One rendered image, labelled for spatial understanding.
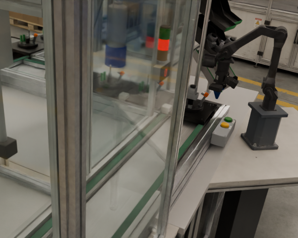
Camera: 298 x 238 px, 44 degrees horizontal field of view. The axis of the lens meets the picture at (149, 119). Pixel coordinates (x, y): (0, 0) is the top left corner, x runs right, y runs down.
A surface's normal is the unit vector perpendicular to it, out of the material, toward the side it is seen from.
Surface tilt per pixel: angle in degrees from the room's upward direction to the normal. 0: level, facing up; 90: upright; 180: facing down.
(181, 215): 0
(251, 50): 90
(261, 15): 90
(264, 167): 0
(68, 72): 90
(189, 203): 0
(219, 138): 90
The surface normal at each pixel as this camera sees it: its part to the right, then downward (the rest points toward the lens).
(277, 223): 0.09, -0.88
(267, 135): 0.22, 0.47
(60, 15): -0.42, 0.39
